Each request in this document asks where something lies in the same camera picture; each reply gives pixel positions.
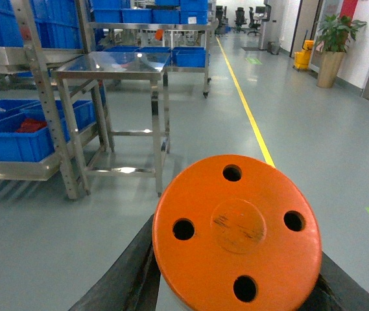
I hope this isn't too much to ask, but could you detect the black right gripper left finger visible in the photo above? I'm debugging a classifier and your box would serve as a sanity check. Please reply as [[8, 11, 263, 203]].
[[70, 216, 161, 310]]

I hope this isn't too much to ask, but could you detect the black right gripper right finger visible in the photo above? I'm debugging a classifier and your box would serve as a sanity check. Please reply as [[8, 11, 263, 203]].
[[299, 253, 369, 311]]

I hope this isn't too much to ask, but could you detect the orange cylindrical cap 4680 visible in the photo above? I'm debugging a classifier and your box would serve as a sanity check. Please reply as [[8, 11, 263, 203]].
[[152, 155, 322, 310]]

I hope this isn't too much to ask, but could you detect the steel shelf rack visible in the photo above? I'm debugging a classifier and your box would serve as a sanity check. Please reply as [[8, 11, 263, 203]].
[[0, 0, 113, 200]]

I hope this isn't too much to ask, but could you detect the blue plastic bin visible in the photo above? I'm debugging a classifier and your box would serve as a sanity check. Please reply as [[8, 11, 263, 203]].
[[0, 99, 96, 163]]

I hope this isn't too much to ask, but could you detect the yellow mop bucket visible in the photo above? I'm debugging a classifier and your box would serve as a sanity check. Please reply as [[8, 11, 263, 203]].
[[293, 40, 314, 71]]

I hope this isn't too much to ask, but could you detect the potted plant gold planter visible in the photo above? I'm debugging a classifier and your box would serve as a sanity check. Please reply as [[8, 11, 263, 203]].
[[315, 14, 367, 88]]

